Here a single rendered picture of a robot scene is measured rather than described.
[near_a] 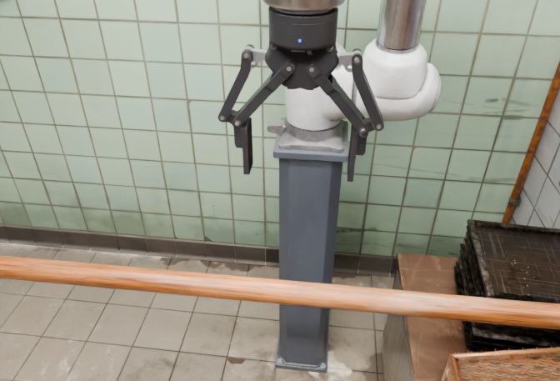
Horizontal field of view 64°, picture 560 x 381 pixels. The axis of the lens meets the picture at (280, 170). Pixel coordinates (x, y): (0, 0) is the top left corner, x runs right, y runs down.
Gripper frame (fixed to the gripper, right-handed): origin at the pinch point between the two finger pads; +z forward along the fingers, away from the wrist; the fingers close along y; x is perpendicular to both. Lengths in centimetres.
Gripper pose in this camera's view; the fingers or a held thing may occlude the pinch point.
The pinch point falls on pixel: (298, 165)
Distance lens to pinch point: 59.7
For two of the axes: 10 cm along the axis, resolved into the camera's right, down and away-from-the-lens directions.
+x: -1.2, 5.4, -8.3
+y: -9.9, -0.7, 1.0
